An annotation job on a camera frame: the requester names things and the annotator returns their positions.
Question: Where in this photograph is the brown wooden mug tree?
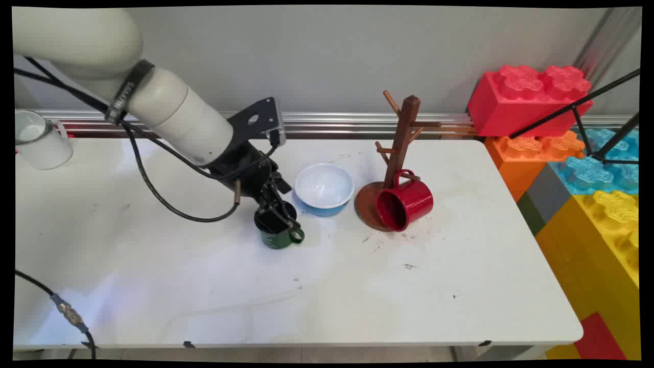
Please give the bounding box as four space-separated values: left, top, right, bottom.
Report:
355 90 442 232

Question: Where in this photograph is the black velcro strap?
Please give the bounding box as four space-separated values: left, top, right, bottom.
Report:
105 60 155 126

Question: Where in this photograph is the white mug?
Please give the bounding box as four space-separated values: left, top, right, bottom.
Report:
14 110 73 171

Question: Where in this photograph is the giant yellow toy brick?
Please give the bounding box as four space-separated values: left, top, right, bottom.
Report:
535 190 640 358

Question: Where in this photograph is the horizontal aluminium rail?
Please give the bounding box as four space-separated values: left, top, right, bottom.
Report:
31 110 476 140

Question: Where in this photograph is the black tripod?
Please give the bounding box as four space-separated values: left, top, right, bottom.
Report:
509 68 640 165

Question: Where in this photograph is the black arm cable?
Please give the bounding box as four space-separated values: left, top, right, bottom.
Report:
14 55 281 223

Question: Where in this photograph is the white and blue bowl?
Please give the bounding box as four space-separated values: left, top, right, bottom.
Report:
294 163 356 217

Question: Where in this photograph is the black cable with metal connector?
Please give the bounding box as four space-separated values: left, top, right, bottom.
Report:
14 269 97 361

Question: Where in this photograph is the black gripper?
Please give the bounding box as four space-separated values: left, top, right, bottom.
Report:
207 141 302 232

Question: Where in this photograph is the giant green toy brick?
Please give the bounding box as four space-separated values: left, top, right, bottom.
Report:
517 192 546 237

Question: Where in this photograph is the slanted aluminium post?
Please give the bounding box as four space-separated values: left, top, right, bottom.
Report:
573 8 633 82

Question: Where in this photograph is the giant grey toy brick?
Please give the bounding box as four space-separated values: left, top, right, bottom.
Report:
526 163 573 223

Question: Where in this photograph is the giant red toy brick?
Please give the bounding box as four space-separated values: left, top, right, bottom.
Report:
468 65 594 137

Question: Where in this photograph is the giant light blue toy brick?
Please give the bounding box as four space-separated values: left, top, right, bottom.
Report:
549 128 639 196

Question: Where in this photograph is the giant orange toy brick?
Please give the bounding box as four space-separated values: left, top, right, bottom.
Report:
484 130 586 202

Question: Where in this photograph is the red enamel mug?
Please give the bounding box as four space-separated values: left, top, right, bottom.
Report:
376 169 434 232

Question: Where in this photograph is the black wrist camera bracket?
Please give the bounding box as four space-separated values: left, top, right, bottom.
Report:
227 97 287 150

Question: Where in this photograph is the dark green mug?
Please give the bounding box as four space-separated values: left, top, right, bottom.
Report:
254 201 306 250

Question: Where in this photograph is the small red toy brick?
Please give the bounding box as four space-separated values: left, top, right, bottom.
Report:
573 312 627 361

